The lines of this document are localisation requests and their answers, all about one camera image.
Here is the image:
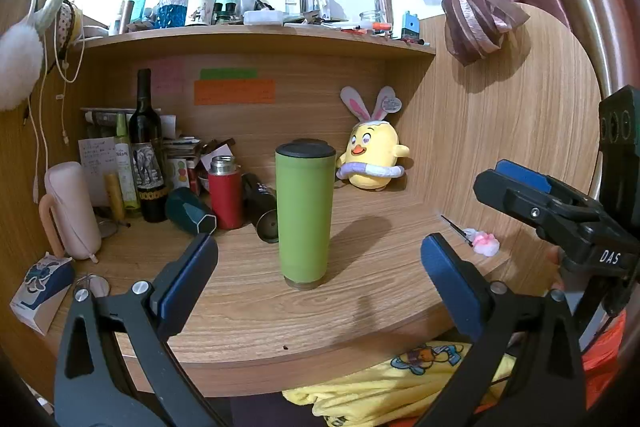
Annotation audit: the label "white handwritten paper note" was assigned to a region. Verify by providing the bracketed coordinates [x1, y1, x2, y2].
[78, 137, 119, 208]

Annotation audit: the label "blue faceted glass bottle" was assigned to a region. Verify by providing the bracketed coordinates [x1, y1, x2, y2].
[155, 0, 190, 30]

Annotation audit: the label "red thermos flask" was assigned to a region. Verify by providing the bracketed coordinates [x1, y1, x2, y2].
[208, 155, 245, 231]

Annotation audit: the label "white fluffy earmuffs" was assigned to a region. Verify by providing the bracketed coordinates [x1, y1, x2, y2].
[0, 0, 72, 112]

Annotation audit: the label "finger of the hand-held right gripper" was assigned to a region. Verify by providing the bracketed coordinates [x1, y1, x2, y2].
[494, 159, 602, 209]
[473, 170, 640, 269]

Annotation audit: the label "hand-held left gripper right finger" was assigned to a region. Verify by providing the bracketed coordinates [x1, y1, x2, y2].
[417, 233, 587, 427]

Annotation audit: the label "pile of small boxes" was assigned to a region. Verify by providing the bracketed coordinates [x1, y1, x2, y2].
[160, 136, 237, 196]

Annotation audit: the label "rolled paper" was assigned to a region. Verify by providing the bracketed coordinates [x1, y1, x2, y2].
[80, 107, 164, 126]

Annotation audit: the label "green sticky note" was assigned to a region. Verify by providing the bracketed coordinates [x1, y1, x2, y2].
[200, 68, 259, 81]

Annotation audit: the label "black pen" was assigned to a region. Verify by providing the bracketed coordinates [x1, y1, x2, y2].
[440, 215, 475, 248]

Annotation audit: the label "pink pouch with handle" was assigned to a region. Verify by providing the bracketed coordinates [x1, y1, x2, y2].
[39, 162, 104, 263]

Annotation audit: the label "orange cloth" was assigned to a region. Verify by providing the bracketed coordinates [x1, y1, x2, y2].
[581, 309, 640, 411]

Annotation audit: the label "white cable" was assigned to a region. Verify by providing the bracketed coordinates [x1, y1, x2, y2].
[22, 0, 87, 208]

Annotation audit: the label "blue plastic bottle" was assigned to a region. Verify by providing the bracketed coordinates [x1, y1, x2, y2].
[127, 0, 150, 28]

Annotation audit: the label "wooden shelf board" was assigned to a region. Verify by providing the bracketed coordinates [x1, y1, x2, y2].
[80, 26, 437, 56]

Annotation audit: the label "green tumbler cup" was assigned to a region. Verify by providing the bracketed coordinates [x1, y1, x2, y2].
[275, 139, 337, 292]

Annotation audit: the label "pink and white eraser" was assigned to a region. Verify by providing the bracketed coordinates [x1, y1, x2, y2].
[472, 231, 501, 257]

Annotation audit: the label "yellow printed cloth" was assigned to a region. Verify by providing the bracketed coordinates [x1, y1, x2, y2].
[282, 342, 517, 427]

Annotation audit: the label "yellow chick plush toy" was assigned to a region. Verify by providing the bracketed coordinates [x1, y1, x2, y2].
[336, 86, 415, 192]

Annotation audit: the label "flat white box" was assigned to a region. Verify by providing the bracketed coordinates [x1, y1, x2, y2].
[243, 9, 285, 27]

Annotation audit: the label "yellow-green bottle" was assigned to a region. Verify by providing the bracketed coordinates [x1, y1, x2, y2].
[114, 113, 142, 210]

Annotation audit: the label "orange sticky note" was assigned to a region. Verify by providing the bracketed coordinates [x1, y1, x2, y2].
[194, 79, 277, 106]

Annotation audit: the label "dark green cup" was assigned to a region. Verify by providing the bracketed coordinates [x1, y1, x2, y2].
[165, 187, 218, 236]

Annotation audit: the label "yellow tube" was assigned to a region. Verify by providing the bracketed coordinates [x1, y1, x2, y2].
[104, 173, 127, 223]

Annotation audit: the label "white and blue tissue box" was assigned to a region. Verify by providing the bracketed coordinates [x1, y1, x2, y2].
[10, 252, 76, 336]

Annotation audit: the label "blue and black stamp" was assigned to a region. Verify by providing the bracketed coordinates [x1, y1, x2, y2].
[399, 11, 421, 40]

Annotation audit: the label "pink sticky note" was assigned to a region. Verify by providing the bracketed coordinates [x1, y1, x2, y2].
[151, 61, 184, 94]

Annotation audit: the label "dark wine bottle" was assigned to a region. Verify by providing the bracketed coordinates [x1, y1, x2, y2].
[128, 68, 169, 224]

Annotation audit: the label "black tumbler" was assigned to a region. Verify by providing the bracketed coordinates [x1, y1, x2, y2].
[242, 173, 279, 244]

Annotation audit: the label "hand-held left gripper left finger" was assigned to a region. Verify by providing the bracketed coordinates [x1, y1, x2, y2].
[54, 233, 231, 427]

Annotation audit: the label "dotted headband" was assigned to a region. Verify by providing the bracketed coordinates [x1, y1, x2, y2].
[54, 0, 84, 58]

